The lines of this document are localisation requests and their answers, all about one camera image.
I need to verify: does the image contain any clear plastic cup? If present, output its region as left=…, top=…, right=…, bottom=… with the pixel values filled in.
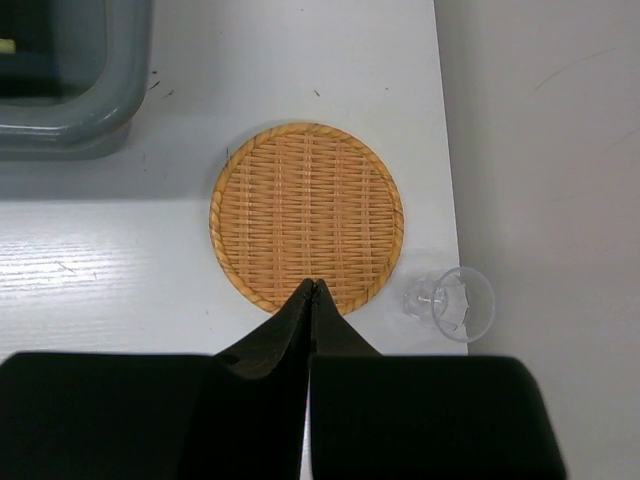
left=403, top=266, right=496, bottom=344

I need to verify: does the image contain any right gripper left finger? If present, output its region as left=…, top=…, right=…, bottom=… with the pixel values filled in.
left=1, top=280, right=314, bottom=479

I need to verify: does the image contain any round orange woven tray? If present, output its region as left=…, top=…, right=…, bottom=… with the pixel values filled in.
left=209, top=123, right=404, bottom=314

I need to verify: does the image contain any grey plastic bin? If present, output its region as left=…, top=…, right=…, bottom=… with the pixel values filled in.
left=1, top=0, right=154, bottom=161

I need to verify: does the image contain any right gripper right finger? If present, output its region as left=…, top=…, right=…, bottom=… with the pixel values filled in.
left=310, top=281, right=567, bottom=479

